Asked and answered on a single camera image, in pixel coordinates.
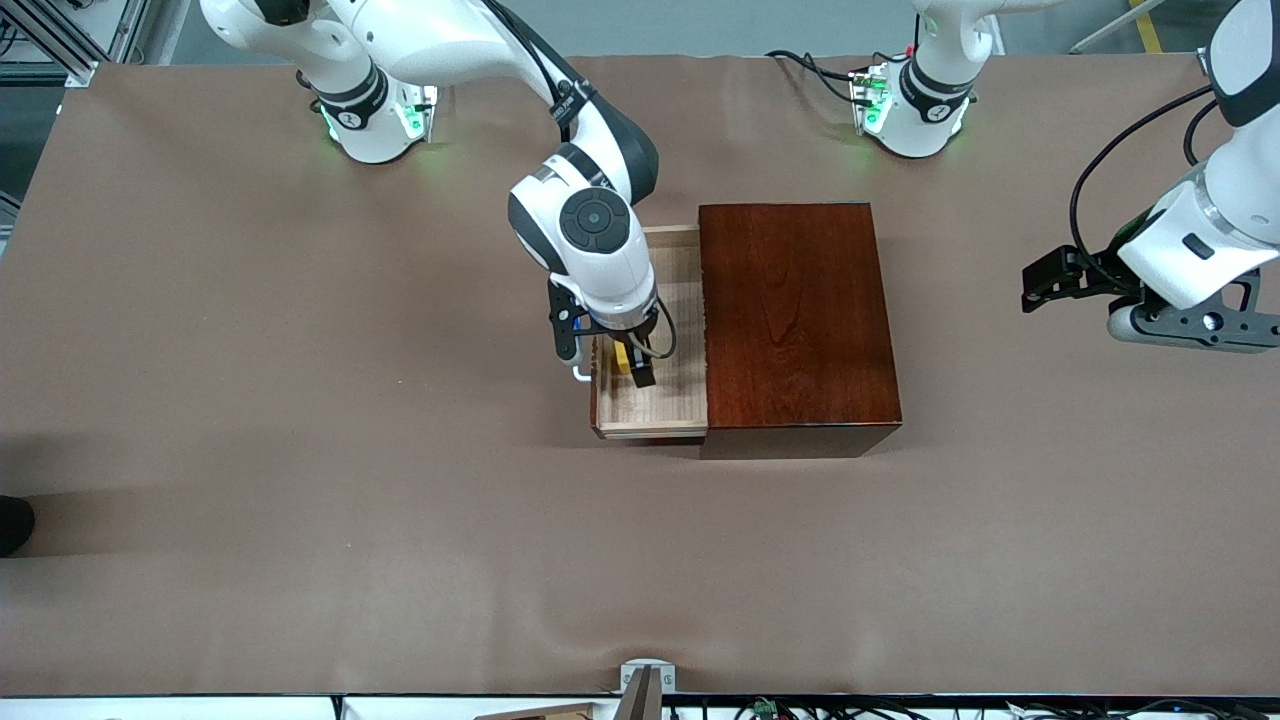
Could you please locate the light wood drawer white handle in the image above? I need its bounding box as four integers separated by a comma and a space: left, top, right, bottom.
573, 225, 709, 441

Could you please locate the dark brown wooden cabinet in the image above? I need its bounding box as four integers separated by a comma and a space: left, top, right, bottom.
697, 203, 903, 461

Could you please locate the light wooden board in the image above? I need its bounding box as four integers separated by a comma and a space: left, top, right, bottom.
475, 703, 601, 720

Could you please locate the brown table cloth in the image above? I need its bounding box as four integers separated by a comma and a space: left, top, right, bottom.
0, 55, 1280, 698

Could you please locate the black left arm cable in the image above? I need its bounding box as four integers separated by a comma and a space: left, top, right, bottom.
1068, 85, 1216, 291

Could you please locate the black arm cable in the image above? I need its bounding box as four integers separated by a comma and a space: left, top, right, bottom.
485, 0, 678, 361
1068, 85, 1216, 291

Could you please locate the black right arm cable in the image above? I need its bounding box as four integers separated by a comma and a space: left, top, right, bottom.
485, 0, 678, 361

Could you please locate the grey metal clamp bracket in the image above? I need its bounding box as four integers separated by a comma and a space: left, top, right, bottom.
620, 660, 676, 720

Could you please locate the black left base cable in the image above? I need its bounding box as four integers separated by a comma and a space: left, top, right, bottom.
765, 50, 906, 106

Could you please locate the aluminium frame profile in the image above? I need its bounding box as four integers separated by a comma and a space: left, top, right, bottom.
0, 0, 151, 86

